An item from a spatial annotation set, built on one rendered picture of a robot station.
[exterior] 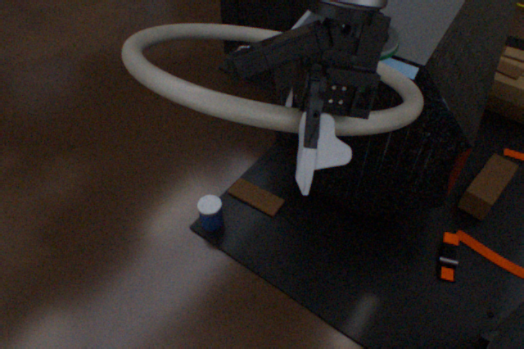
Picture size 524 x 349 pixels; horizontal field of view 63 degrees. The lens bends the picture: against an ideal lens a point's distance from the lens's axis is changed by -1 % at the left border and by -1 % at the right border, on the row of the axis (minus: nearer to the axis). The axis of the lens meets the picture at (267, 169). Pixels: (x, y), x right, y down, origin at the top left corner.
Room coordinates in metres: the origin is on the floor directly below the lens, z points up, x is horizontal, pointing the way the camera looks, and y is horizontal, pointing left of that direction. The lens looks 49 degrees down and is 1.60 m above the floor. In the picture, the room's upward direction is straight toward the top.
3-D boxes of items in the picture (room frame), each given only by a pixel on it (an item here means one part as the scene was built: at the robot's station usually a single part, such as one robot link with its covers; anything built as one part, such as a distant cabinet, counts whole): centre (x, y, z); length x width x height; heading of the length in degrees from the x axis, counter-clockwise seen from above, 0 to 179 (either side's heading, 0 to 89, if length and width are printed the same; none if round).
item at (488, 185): (1.22, -1.00, 0.07); 0.30 x 0.12 x 0.12; 138
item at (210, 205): (1.07, 0.24, 0.08); 0.10 x 0.10 x 0.13
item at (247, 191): (1.20, 0.05, 0.02); 0.25 x 0.10 x 0.01; 57
